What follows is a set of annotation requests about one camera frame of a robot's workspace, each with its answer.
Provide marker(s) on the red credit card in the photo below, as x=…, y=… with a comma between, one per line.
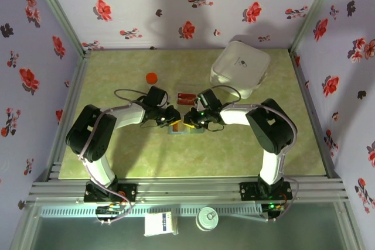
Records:
x=175, y=127

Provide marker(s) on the red snack packet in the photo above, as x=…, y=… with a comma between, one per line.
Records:
x=186, y=99

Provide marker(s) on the aluminium corner post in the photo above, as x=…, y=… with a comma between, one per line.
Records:
x=313, y=13
x=58, y=13

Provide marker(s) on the white lidded storage box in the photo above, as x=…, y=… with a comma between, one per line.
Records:
x=240, y=62

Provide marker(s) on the green leather card holder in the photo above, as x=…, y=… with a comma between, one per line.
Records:
x=199, y=131

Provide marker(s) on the long aluminium frame rail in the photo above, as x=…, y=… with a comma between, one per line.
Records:
x=187, y=188

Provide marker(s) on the silver tin can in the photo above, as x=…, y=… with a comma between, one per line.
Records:
x=207, y=218

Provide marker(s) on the aluminium side frame rail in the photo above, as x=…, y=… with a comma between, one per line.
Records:
x=70, y=109
x=312, y=109

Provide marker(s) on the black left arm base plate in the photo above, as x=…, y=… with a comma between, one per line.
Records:
x=129, y=193

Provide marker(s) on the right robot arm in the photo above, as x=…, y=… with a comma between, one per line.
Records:
x=272, y=133

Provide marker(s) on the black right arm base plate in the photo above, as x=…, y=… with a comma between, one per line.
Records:
x=249, y=191

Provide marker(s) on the white paper box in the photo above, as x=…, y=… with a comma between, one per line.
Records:
x=159, y=223

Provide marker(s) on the small circuit board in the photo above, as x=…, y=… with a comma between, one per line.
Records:
x=274, y=207
x=109, y=210

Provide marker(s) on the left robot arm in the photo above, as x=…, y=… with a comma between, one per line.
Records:
x=93, y=136

